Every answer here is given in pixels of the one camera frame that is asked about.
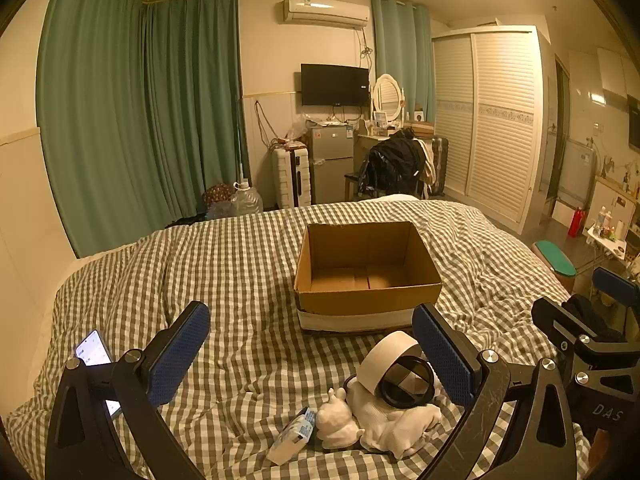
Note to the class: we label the narrow green curtain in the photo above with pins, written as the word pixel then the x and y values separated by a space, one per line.
pixel 400 45

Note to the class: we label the white louvred wardrobe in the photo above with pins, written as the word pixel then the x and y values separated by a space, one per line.
pixel 495 125

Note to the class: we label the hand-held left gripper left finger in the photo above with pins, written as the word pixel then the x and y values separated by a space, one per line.
pixel 180 355

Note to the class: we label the cardboard box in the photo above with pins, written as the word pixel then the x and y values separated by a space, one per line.
pixel 365 302

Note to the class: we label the checked blanket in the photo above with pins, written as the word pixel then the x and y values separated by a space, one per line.
pixel 225 270

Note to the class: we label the white appliance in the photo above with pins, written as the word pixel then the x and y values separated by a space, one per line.
pixel 577 165

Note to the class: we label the small white side table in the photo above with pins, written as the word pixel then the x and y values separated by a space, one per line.
pixel 607 242

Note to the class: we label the small photo frame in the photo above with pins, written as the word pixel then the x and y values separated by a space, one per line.
pixel 380 119

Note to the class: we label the white hair dryer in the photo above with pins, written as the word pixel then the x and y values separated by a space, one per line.
pixel 387 360

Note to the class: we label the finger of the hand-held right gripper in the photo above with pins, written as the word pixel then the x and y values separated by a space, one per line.
pixel 555 320
pixel 617 287

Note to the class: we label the white air conditioner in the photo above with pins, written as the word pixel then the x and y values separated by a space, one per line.
pixel 325 11

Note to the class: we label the grey small fridge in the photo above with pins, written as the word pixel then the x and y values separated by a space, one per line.
pixel 330 170

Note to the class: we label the smartphone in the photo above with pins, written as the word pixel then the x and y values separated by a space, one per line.
pixel 92 347

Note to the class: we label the dark wooden chair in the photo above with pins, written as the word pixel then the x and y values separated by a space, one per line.
pixel 351 182

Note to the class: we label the small white blue packet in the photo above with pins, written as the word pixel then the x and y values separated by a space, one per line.
pixel 290 437

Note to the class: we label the plastic bag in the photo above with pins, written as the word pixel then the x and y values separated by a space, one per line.
pixel 296 132

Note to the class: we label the white tote bag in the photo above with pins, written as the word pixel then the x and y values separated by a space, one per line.
pixel 427 165

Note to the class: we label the white oval mirror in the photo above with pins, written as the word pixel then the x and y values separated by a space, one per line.
pixel 387 97

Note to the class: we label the clear water jug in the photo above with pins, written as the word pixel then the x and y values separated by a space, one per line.
pixel 247 200

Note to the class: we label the red bottle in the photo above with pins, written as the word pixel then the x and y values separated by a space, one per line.
pixel 576 222

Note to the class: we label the white suitcase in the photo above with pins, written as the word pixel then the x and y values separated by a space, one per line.
pixel 287 180

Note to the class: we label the white cloth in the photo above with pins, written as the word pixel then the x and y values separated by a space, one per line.
pixel 395 425

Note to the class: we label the black bag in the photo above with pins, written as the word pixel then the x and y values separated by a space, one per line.
pixel 187 221

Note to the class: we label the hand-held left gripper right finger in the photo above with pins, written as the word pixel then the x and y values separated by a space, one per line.
pixel 442 360

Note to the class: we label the black jacket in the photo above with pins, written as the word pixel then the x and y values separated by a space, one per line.
pixel 392 160

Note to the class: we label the white dressing table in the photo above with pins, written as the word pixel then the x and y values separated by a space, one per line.
pixel 370 137

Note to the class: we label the dark suitcase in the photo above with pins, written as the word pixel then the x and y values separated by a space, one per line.
pixel 440 165

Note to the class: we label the green topped stool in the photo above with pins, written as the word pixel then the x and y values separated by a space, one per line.
pixel 555 260

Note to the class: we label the brown patterned bag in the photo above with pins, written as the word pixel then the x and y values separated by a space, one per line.
pixel 217 195

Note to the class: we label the large green curtain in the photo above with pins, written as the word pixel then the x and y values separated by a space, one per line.
pixel 125 110

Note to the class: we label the black wall television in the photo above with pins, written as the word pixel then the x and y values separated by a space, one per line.
pixel 335 85

